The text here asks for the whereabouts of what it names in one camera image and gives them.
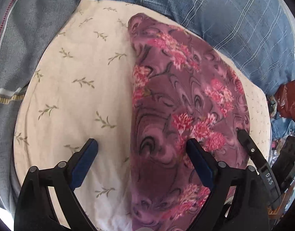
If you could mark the pink floral garment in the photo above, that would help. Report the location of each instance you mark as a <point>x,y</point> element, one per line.
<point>182,90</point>

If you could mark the blue plaid blanket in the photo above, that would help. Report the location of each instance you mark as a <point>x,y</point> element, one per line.
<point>257,35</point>

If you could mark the red plastic bag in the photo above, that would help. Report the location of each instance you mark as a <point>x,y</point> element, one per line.
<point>285,97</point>

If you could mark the cream leaf-print pillow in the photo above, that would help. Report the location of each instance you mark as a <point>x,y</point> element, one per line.
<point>82,88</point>

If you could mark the grey striped towel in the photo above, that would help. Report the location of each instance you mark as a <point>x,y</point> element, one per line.
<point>26,29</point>

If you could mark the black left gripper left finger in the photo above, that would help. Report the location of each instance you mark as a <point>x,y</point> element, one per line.
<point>35,211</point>

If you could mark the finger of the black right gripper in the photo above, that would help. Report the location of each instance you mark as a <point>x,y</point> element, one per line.
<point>265,172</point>

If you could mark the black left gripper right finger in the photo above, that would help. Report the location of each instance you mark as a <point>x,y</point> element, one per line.
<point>236,200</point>

